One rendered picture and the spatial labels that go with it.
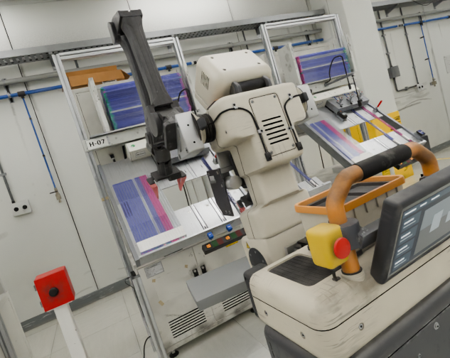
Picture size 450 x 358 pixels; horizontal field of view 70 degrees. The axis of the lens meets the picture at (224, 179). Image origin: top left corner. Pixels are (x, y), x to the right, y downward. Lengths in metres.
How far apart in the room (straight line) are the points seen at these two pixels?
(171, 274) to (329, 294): 1.45
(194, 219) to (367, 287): 1.19
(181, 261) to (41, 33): 2.71
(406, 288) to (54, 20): 3.69
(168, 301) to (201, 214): 0.58
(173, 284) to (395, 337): 1.45
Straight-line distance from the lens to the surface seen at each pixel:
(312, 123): 2.48
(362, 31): 4.79
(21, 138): 3.58
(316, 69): 2.75
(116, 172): 1.99
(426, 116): 6.33
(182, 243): 1.63
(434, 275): 0.81
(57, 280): 1.72
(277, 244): 0.98
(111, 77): 2.47
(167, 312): 2.04
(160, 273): 1.96
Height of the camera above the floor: 1.11
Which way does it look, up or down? 6 degrees down
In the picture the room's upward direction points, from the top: 17 degrees counter-clockwise
